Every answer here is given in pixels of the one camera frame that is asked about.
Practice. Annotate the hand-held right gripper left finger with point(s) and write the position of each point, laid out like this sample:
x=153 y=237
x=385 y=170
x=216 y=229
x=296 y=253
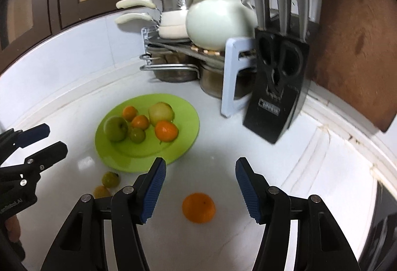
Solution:
x=153 y=190

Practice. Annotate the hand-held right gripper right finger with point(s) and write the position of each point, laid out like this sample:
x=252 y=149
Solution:
x=248 y=190

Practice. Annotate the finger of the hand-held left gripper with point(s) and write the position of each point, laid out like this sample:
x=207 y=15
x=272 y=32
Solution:
x=51 y=151
x=35 y=133

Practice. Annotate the small green citrus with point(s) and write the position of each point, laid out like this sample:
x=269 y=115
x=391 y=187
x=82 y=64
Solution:
x=111 y=179
x=137 y=135

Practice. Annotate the green plate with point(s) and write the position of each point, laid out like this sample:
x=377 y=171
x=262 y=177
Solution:
x=173 y=150

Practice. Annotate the small tan fruit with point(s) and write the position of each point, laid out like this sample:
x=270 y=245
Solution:
x=100 y=192

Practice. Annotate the green apple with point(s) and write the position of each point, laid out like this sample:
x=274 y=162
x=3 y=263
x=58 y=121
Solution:
x=115 y=129

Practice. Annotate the large yellow-green citrus fruit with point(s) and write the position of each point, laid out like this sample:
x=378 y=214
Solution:
x=160 y=112

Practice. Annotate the small orange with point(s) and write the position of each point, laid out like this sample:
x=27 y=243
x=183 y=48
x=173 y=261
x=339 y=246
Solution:
x=129 y=112

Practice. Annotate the person's left hand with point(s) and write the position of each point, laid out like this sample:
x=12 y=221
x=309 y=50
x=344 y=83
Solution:
x=13 y=227

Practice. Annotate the black knife block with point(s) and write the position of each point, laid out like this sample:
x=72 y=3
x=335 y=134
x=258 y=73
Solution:
x=269 y=116

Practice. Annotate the grey pot rack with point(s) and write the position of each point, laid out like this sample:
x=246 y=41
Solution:
x=231 y=78

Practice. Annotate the tall steel pot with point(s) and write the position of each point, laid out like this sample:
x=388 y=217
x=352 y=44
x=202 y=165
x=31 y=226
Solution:
x=212 y=81

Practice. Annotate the black kitchen scissors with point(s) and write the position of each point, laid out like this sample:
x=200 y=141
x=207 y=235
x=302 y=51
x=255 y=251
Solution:
x=279 y=67

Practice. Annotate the white saucepan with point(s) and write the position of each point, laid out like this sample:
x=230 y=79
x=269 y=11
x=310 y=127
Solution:
x=172 y=27

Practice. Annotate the pale green ceramic pot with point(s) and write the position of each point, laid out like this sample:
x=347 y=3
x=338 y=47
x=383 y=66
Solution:
x=221 y=22

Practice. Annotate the wooden cutting board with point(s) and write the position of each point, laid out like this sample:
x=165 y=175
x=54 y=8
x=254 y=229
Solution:
x=356 y=41

